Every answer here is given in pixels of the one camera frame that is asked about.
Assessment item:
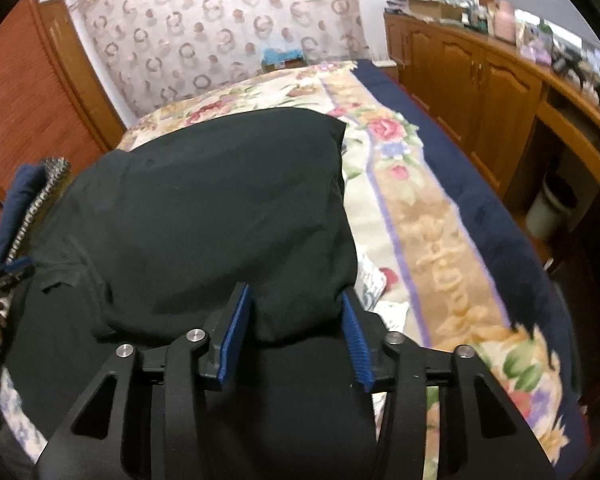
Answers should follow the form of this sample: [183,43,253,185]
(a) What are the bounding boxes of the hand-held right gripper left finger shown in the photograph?
[32,282,254,480]

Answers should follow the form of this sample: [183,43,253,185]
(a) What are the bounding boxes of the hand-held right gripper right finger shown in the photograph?
[342,292,557,480]

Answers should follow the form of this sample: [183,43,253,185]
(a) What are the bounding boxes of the black printed t-shirt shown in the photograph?
[1,107,382,480]

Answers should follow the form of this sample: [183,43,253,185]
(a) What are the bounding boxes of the bed with floral cover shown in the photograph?
[0,59,582,480]

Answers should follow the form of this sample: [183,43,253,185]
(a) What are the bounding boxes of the wooden louvred wardrobe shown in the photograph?
[0,0,127,277]

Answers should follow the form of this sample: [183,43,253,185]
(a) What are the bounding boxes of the navy bed sheet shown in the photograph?
[354,58,589,412]

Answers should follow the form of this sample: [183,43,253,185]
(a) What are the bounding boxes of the waste bin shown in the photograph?
[524,174,579,242]

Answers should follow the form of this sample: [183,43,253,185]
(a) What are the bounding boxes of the small brown box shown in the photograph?
[262,59,307,73]

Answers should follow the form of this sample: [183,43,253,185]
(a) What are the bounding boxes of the long wooden cabinet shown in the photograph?
[383,11,600,202]

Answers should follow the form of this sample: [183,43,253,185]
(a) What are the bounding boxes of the blue cloth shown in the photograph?
[262,47,304,64]

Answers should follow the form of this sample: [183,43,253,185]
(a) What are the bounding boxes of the circle-patterned sheer curtain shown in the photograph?
[69,0,372,119]

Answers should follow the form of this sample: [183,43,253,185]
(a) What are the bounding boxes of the open cardboard box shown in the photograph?
[408,0,449,18]

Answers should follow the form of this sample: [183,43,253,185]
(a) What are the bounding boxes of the purple tissue pack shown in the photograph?
[527,39,554,67]

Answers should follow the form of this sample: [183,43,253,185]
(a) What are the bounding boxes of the black small tripod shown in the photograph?
[552,44,592,82]

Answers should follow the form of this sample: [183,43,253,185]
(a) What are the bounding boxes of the pink thermos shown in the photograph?
[494,0,517,42]

